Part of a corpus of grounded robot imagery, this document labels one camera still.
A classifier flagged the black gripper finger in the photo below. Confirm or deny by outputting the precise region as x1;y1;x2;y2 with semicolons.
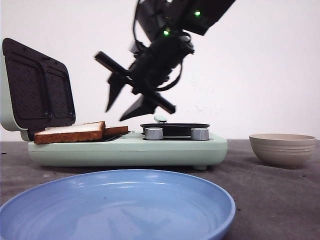
119;96;158;122
105;72;130;112

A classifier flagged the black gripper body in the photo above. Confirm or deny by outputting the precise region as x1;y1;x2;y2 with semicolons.
95;34;194;114

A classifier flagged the white bread slice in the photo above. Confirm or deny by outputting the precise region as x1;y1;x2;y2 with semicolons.
33;121;106;144
103;126;129;136

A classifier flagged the mint green sandwich maker lid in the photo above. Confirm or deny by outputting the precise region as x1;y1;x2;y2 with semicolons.
0;38;76;142

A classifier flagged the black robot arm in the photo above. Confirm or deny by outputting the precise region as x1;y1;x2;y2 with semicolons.
94;0;194;121

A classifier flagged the mint green breakfast maker base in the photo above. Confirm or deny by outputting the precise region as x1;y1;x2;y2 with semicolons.
28;132;228;170

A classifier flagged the left silver control knob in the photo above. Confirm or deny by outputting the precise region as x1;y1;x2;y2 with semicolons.
144;127;164;140

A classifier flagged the silver control knob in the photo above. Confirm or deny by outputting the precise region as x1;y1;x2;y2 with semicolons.
144;127;164;140
190;128;210;141

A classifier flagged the right silver control knob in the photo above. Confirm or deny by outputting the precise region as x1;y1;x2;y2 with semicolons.
190;128;210;141

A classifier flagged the blue plate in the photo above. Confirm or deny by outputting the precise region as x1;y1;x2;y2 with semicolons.
0;169;236;240

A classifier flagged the beige ribbed bowl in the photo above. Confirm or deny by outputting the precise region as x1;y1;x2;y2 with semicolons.
249;133;317;168

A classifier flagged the black frying pan green handle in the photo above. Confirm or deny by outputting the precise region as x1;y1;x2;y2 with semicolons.
140;115;210;137

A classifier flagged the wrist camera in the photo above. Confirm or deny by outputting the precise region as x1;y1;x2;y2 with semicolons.
166;0;235;36

